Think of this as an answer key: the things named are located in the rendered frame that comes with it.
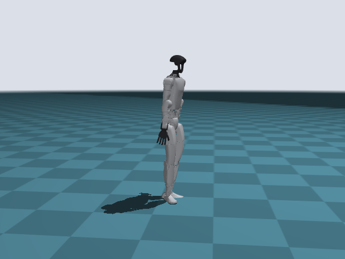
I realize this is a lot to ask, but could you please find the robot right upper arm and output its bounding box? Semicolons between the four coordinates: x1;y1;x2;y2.
162;77;174;108

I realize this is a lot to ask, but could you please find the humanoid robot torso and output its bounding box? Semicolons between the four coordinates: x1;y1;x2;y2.
166;73;184;129

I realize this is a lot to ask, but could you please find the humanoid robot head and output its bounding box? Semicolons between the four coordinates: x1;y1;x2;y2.
170;55;187;78

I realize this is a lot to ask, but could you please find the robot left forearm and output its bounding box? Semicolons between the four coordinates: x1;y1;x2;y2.
175;106;182;119

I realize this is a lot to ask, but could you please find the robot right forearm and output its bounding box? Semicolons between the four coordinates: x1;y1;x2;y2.
162;100;170;129

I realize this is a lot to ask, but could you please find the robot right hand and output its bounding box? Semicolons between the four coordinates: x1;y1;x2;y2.
157;123;169;145

